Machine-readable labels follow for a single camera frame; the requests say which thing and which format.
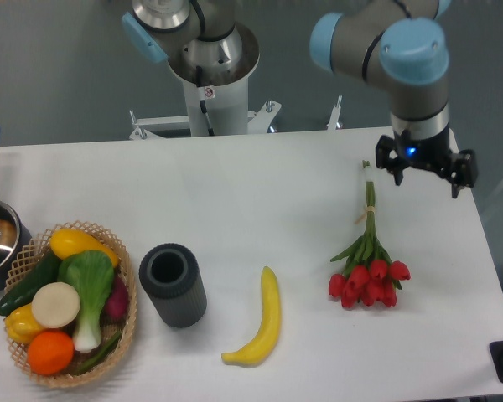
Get white metal base frame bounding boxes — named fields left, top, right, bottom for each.
left=128, top=95, right=343, bottom=140

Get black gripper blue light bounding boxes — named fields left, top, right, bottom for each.
left=375, top=126, right=478, bottom=199

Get red tulip bouquet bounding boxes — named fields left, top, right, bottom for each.
left=328, top=160, right=411, bottom=309

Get dark green cucumber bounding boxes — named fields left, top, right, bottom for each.
left=0, top=250, right=61, bottom=317

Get cream round disc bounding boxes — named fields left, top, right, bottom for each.
left=31, top=282, right=80, bottom=328

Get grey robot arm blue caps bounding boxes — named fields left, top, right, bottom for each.
left=122, top=1, right=478, bottom=194

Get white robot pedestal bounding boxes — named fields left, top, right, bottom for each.
left=182, top=79, right=248, bottom=137

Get green bean pod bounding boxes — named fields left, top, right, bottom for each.
left=72, top=332, right=122, bottom=376

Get black base cable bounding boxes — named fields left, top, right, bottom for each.
left=194, top=65, right=215, bottom=137

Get yellow squash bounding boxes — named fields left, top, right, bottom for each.
left=49, top=229, right=120, bottom=268

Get purple red radish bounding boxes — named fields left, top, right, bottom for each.
left=104, top=276, right=129, bottom=320

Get dark grey ribbed vase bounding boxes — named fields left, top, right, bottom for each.
left=139, top=243, right=207, bottom=328

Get green bok choy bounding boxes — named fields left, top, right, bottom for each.
left=58, top=250, right=114, bottom=353

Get yellow bell pepper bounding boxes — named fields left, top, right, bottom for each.
left=4, top=303, right=46, bottom=344

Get woven wicker basket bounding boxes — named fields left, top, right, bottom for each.
left=4, top=221, right=137, bottom=388

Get orange fruit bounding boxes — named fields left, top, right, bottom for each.
left=28, top=330, right=75, bottom=375

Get yellow banana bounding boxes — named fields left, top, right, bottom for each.
left=221, top=266, right=282, bottom=367

